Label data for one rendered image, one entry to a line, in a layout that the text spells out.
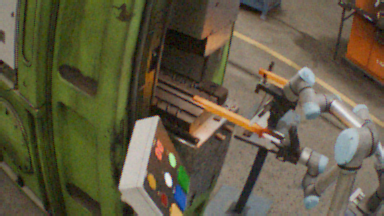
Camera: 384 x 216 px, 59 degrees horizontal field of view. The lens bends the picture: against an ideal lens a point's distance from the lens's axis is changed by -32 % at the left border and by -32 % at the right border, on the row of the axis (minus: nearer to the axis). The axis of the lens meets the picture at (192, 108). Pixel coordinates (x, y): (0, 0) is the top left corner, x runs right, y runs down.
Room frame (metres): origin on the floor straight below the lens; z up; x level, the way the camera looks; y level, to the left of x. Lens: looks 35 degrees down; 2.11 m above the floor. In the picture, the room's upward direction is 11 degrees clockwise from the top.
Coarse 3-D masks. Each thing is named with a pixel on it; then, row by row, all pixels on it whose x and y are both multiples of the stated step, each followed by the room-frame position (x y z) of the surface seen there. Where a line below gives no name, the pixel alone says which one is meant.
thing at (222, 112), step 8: (208, 104) 1.61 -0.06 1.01; (216, 112) 1.58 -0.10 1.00; (224, 112) 1.57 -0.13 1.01; (232, 120) 1.55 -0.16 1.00; (240, 120) 1.54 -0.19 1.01; (248, 120) 1.55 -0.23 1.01; (248, 128) 1.52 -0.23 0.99; (256, 128) 1.51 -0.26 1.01; (264, 128) 1.51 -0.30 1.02; (272, 136) 1.47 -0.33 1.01; (280, 136) 1.48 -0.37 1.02
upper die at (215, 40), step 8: (168, 32) 1.57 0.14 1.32; (176, 32) 1.56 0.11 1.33; (216, 32) 1.56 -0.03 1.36; (224, 32) 1.63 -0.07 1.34; (168, 40) 1.57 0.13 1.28; (176, 40) 1.55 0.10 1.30; (184, 40) 1.54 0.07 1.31; (192, 40) 1.53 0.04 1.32; (200, 40) 1.51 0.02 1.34; (208, 40) 1.51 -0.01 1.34; (216, 40) 1.57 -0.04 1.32; (224, 40) 1.64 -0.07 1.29; (184, 48) 1.54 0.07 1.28; (192, 48) 1.52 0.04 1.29; (200, 48) 1.51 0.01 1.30; (208, 48) 1.52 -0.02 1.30; (216, 48) 1.59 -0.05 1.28
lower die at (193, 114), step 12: (180, 84) 1.74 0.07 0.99; (156, 96) 1.62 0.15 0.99; (168, 96) 1.64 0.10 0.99; (180, 96) 1.64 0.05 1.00; (204, 96) 1.68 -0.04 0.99; (168, 108) 1.57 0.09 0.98; (192, 108) 1.59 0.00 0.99; (204, 108) 1.59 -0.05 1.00; (168, 120) 1.54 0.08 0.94; (180, 120) 1.52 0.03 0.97; (192, 120) 1.52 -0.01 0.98; (204, 120) 1.61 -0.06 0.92; (192, 132) 1.53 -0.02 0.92
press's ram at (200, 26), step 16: (176, 0) 1.51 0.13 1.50; (192, 0) 1.48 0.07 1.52; (208, 0) 1.46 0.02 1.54; (224, 0) 1.58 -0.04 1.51; (176, 16) 1.51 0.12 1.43; (192, 16) 1.48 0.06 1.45; (208, 16) 1.48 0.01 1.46; (224, 16) 1.60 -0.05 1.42; (192, 32) 1.47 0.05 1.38; (208, 32) 1.50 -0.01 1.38
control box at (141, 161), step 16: (144, 128) 1.16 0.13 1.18; (160, 128) 1.19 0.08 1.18; (144, 144) 1.08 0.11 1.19; (128, 160) 1.01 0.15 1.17; (144, 160) 1.00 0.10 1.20; (160, 160) 1.07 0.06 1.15; (176, 160) 1.18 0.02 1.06; (128, 176) 0.93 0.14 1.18; (144, 176) 0.93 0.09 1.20; (160, 176) 1.02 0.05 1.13; (176, 176) 1.12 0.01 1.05; (128, 192) 0.88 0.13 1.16; (144, 192) 0.88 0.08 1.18; (160, 192) 0.96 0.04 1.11; (144, 208) 0.88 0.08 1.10; (160, 208) 0.90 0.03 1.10
